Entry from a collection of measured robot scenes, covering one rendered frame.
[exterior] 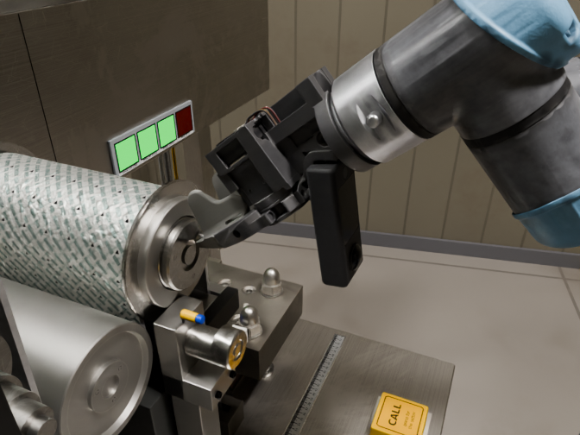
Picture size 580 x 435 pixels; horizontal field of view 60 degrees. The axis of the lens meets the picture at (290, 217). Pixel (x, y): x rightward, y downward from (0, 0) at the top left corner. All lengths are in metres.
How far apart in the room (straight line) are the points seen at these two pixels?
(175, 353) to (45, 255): 0.16
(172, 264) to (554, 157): 0.34
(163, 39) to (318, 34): 1.49
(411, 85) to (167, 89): 0.75
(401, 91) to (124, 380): 0.36
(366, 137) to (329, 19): 2.07
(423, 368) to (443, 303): 1.60
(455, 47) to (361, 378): 0.63
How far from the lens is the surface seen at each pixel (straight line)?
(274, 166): 0.40
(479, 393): 2.14
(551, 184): 0.37
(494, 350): 2.33
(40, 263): 0.58
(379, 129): 0.36
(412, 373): 0.89
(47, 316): 0.51
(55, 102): 0.83
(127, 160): 0.95
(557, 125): 0.36
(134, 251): 0.48
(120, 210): 0.50
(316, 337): 0.93
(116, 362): 0.51
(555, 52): 0.34
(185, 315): 0.47
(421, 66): 0.34
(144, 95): 0.98
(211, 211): 0.47
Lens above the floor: 1.54
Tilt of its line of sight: 31 degrees down
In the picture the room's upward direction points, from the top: straight up
